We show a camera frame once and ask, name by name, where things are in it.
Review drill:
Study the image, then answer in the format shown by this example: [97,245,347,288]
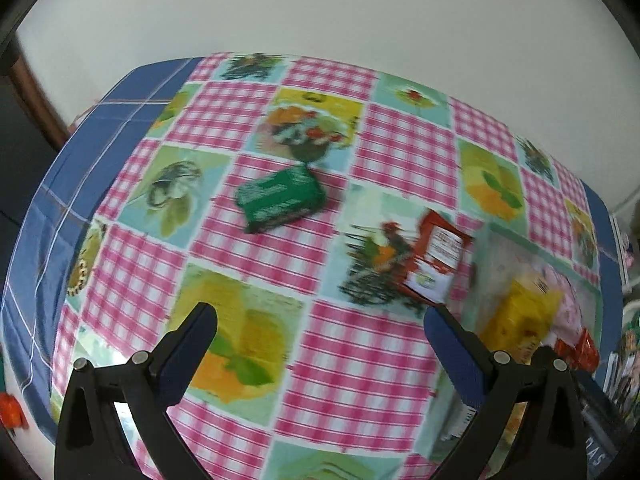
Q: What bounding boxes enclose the yellow foil snack packet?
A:
[480,272,566,366]

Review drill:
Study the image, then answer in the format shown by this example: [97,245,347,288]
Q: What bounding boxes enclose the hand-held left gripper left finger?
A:
[54,301,219,480]

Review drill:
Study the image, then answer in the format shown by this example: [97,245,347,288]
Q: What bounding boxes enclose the white shelf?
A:
[610,195,640,306]

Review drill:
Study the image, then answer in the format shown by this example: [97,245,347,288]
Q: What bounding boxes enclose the red white biscuit packet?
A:
[400,209,475,306]

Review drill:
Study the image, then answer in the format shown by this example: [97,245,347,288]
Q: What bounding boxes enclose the red foil flower-print packet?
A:
[552,330,601,373]

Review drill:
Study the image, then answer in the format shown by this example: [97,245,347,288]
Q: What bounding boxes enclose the green snack packet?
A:
[235,166,327,235]

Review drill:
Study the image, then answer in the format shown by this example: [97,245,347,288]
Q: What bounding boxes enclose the brown wooden furniture edge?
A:
[10,52,72,146]

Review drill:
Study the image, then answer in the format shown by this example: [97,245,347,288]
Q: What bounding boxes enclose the dark printed object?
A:
[575,375,628,480]

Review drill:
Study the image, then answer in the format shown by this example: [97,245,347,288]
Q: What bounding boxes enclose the pink snack packet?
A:
[542,265,601,346]

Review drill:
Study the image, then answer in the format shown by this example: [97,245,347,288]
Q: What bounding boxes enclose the teal cardboard box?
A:
[430,222,625,466]

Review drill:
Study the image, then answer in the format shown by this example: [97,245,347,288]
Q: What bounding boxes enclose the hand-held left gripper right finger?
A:
[422,304,587,480]

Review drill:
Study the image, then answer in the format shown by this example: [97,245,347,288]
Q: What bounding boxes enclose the orange object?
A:
[0,392,26,431]

